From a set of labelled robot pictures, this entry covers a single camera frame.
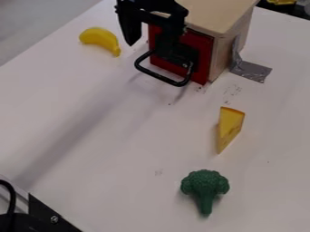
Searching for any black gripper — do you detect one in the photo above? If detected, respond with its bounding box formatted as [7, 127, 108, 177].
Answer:
[113, 0, 200, 66]

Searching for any red drawer with black handle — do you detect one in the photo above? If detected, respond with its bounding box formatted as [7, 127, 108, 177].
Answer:
[132, 23, 216, 88]

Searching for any yellow toy banana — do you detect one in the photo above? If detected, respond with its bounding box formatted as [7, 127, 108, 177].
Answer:
[77, 26, 122, 58]

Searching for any wooden cabinet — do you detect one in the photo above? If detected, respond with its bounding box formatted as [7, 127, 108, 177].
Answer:
[150, 0, 262, 83]

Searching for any grey tape strip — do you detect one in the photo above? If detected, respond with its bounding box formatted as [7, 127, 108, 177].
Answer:
[228, 35, 274, 84]

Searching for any yellow toy cheese wedge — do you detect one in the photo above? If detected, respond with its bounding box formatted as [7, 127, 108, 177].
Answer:
[214, 106, 247, 155]

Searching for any yellow toy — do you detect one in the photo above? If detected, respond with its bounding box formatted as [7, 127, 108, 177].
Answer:
[265, 0, 298, 6]

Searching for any green toy broccoli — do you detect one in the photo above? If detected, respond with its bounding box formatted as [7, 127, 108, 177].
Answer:
[179, 169, 232, 217]

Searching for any black cable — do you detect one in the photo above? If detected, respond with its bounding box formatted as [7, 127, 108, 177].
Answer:
[0, 179, 19, 232]

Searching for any black metal mount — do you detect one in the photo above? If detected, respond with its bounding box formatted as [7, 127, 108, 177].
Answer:
[0, 193, 85, 232]

